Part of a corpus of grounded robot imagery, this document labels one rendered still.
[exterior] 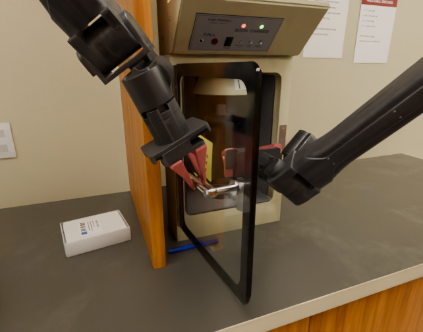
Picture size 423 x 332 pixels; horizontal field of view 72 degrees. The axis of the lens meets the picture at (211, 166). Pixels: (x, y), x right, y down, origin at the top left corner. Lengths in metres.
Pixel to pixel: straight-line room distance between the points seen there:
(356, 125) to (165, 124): 0.27
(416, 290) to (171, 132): 0.79
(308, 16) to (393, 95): 0.33
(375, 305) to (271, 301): 0.33
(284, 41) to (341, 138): 0.34
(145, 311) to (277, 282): 0.28
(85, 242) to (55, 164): 0.42
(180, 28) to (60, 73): 0.57
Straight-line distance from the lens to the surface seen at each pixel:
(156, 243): 0.69
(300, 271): 0.74
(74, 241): 0.81
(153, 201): 0.64
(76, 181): 1.17
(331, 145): 0.47
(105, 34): 0.41
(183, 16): 0.61
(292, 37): 0.75
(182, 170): 0.45
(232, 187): 0.46
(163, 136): 0.43
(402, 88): 0.45
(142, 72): 0.42
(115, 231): 0.82
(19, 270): 0.84
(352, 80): 1.57
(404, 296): 0.98
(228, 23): 0.65
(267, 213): 0.89
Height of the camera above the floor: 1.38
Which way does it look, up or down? 19 degrees down
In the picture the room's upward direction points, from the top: straight up
